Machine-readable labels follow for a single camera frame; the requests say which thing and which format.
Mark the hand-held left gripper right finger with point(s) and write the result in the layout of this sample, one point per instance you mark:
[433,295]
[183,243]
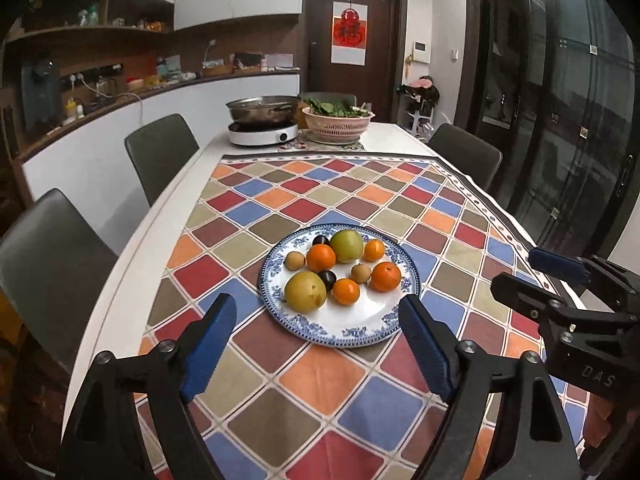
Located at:
[425,345]

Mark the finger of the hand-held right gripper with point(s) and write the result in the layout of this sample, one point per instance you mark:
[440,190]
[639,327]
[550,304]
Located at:
[530,297]
[555,262]

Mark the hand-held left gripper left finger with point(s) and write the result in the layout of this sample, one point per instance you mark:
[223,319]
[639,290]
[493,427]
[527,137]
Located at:
[210,345]

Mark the blue and white plate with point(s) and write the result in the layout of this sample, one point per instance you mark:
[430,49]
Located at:
[360,321]

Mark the orange tangerine with stem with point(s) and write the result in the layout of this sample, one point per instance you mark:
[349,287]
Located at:
[385,277]

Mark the small orange tangerine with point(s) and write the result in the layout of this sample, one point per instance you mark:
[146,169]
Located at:
[373,250]
[346,292]

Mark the small tan round fruit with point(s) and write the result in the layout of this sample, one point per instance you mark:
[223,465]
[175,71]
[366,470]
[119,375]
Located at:
[360,274]
[294,261]

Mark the large yellow pear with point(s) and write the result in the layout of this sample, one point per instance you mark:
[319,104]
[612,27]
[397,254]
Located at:
[305,292]

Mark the dark purple plum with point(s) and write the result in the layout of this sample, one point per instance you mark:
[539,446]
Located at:
[320,240]
[327,280]

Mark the green tangerine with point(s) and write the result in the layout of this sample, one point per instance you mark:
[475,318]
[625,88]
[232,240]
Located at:
[346,246]

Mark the large orange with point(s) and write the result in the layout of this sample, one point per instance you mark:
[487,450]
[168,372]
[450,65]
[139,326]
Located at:
[321,258]

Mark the person's right hand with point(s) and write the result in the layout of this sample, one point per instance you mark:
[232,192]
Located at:
[600,422]

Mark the colourful checkered tablecloth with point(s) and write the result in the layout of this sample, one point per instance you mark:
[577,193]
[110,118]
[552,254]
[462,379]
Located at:
[310,385]

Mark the dark glass sliding door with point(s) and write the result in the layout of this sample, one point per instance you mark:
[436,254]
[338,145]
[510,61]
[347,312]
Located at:
[560,110]

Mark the white shoe rack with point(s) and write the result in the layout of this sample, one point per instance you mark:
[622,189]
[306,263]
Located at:
[417,110]

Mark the white induction cooker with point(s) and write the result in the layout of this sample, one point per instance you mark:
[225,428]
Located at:
[260,135]

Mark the white curved counter cabinet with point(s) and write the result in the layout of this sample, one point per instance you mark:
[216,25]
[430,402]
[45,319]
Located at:
[90,160]

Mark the patterned placemat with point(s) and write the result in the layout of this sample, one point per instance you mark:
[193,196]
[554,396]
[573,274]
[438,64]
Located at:
[320,147]

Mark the pink plastic basket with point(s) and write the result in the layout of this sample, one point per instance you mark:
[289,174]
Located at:
[337,127]

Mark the stainless steel pot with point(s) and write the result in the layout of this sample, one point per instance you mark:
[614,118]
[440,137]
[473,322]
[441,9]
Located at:
[262,109]

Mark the green leafy vegetables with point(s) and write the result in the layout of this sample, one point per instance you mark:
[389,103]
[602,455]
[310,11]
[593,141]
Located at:
[330,107]

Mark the dark wooden door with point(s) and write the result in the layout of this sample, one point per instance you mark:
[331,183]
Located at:
[385,50]

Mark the white wall intercom panel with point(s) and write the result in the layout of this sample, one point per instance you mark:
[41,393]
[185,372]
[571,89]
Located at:
[419,52]

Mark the red and white wall calendar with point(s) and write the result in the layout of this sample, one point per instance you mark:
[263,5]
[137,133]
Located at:
[349,32]

